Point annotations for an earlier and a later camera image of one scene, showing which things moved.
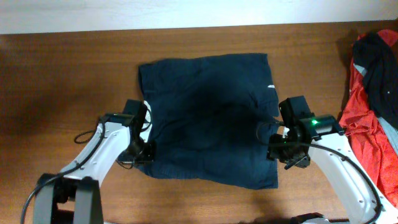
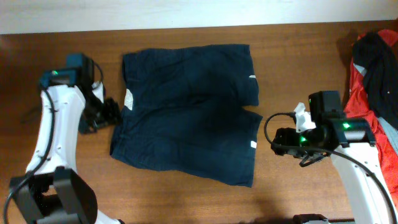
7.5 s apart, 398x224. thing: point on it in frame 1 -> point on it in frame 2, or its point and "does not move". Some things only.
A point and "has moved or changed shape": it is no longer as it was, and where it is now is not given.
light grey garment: (390, 130) does not move
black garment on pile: (379, 65) does not move
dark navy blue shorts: (210, 121) has moved or changed shape
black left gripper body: (139, 152) -> (100, 114)
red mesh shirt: (370, 142) does not move
